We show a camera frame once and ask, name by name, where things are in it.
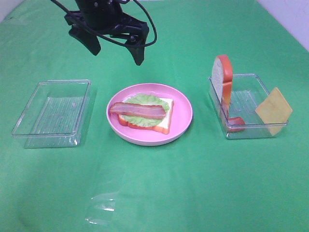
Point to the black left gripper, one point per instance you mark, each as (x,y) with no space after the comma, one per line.
(106,19)

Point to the clear plastic tray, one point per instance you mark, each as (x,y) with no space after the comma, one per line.
(248,91)
(54,115)

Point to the pink round plate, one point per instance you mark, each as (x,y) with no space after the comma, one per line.
(181,116)

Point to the clear plastic film sheet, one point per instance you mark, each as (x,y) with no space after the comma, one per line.
(104,193)

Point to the green lettuce leaf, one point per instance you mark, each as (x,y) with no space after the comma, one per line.
(149,99)

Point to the right clear plastic tray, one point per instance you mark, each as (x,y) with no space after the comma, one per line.
(248,91)

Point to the green tablecloth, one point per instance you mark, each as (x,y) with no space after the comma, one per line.
(202,182)

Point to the left clear plastic tray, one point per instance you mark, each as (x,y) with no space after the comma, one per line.
(54,115)

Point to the yellow cheese slice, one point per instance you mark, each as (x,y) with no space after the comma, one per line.
(275,109)

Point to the toast bread slice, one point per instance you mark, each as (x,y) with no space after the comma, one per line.
(155,128)
(222,78)

